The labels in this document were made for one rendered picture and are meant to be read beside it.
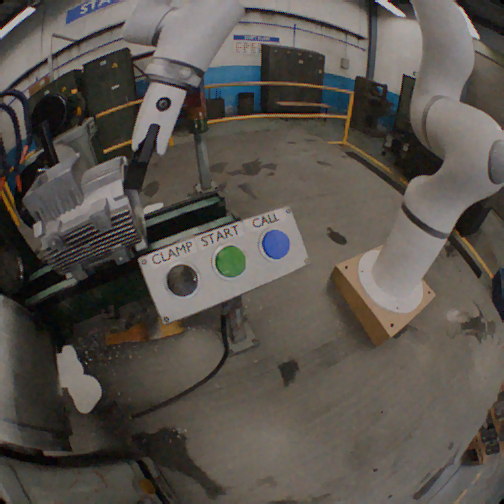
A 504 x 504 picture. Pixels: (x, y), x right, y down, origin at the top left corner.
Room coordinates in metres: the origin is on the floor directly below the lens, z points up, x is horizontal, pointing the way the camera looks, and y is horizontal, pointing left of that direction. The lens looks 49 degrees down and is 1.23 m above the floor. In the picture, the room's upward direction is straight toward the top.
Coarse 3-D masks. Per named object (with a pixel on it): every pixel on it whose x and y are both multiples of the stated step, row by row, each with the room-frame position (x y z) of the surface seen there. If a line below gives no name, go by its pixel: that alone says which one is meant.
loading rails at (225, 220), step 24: (216, 192) 0.47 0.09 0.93; (144, 216) 0.38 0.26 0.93; (168, 216) 0.39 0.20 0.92; (192, 216) 0.41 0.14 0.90; (216, 216) 0.43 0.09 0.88; (168, 240) 0.31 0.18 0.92; (48, 264) 0.23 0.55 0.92; (120, 264) 0.23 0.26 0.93; (48, 288) 0.16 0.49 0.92; (72, 288) 0.17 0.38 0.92; (96, 288) 0.19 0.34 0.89; (120, 288) 0.22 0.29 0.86; (144, 288) 0.24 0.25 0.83; (48, 312) 0.11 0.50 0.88; (72, 312) 0.14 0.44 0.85; (96, 312) 0.17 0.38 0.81
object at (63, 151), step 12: (60, 144) 0.54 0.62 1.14; (36, 156) 0.44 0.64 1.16; (60, 156) 0.46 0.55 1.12; (24, 168) 0.37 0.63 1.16; (36, 168) 0.38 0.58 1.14; (48, 168) 0.40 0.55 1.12; (24, 180) 0.35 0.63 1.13; (24, 192) 0.35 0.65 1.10; (24, 204) 0.32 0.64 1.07; (24, 216) 0.33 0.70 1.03
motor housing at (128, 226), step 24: (96, 168) 0.31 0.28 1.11; (120, 168) 0.31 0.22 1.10; (96, 192) 0.26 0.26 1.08; (72, 216) 0.22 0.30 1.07; (120, 216) 0.24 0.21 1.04; (72, 240) 0.19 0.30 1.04; (96, 240) 0.21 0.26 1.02; (120, 240) 0.23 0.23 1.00; (72, 264) 0.18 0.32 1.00; (96, 264) 0.20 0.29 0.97
